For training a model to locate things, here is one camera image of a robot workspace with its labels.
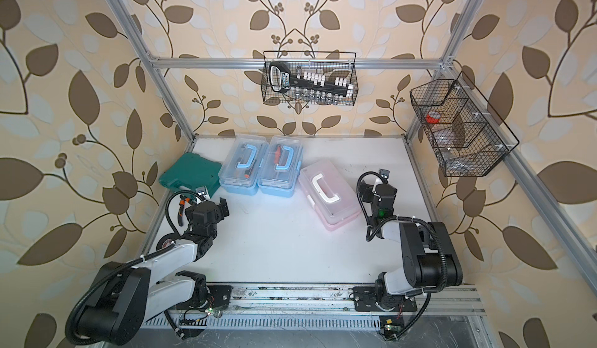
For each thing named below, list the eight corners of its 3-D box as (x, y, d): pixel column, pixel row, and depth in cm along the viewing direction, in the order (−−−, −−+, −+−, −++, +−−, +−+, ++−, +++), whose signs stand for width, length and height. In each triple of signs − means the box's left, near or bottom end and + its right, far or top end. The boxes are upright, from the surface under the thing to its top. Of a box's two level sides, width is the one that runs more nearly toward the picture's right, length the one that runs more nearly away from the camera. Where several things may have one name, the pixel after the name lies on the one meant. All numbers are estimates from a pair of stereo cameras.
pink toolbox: (323, 235, 89) (325, 222, 80) (299, 184, 104) (298, 168, 95) (355, 222, 93) (360, 208, 83) (327, 174, 108) (329, 158, 98)
